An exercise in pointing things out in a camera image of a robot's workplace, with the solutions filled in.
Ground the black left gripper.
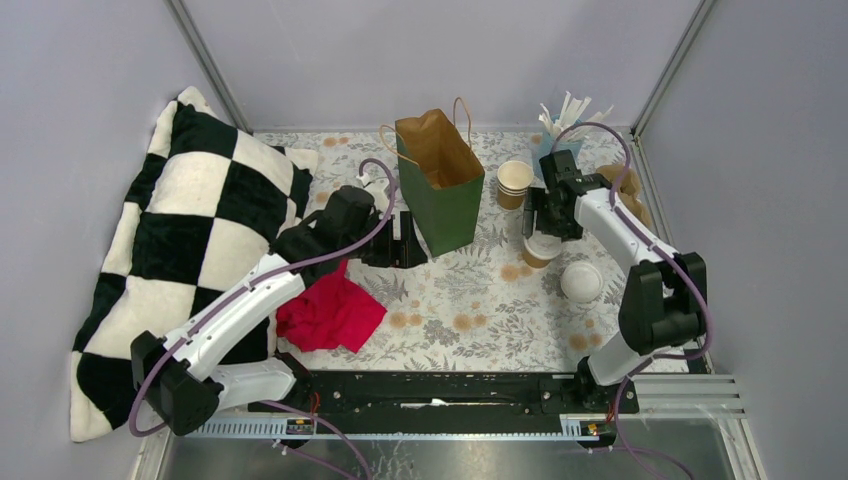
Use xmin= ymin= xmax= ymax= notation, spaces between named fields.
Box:
xmin=341 ymin=210 xmax=428 ymax=268

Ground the green paper bag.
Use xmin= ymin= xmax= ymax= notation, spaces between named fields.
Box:
xmin=378 ymin=97 xmax=485 ymax=257

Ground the brown cardboard cup carrier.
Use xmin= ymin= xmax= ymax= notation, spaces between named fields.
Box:
xmin=596 ymin=164 xmax=652 ymax=228

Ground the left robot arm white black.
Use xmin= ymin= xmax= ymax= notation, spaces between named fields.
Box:
xmin=129 ymin=185 xmax=428 ymax=437

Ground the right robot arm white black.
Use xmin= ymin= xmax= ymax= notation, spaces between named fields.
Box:
xmin=522 ymin=151 xmax=710 ymax=412

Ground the stack of paper cups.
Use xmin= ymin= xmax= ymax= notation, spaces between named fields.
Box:
xmin=496 ymin=160 xmax=534 ymax=210

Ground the blue cup holder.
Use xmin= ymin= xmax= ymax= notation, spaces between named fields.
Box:
xmin=533 ymin=131 xmax=583 ymax=166

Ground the stack of white lids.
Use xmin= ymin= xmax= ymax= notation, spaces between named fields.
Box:
xmin=560 ymin=261 xmax=604 ymax=303

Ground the floral table mat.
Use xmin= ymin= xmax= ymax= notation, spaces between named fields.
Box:
xmin=254 ymin=129 xmax=690 ymax=376

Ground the red cloth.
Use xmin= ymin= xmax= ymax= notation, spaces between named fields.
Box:
xmin=275 ymin=260 xmax=387 ymax=353

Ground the white wrapped straws bundle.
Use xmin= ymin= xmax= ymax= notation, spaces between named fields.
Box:
xmin=538 ymin=92 xmax=614 ymax=139

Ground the black white checkered pillow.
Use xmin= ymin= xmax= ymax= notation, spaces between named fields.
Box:
xmin=69 ymin=86 xmax=321 ymax=443

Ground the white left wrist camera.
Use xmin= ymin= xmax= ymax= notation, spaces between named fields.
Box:
xmin=357 ymin=173 xmax=390 ymax=213

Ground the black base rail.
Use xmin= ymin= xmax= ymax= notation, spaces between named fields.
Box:
xmin=278 ymin=353 xmax=617 ymax=436

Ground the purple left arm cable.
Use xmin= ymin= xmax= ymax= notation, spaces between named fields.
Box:
xmin=127 ymin=157 xmax=399 ymax=480

